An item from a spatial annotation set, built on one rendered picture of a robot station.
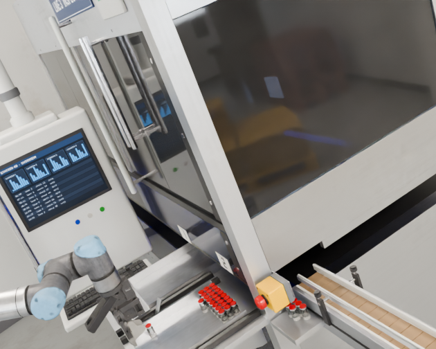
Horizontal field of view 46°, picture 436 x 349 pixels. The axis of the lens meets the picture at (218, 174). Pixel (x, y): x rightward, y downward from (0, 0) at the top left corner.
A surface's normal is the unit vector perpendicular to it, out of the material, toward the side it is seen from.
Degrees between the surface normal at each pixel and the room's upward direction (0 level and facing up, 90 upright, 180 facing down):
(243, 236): 90
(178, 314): 0
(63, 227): 90
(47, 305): 90
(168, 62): 90
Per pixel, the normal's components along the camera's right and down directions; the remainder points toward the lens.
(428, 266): 0.44, 0.18
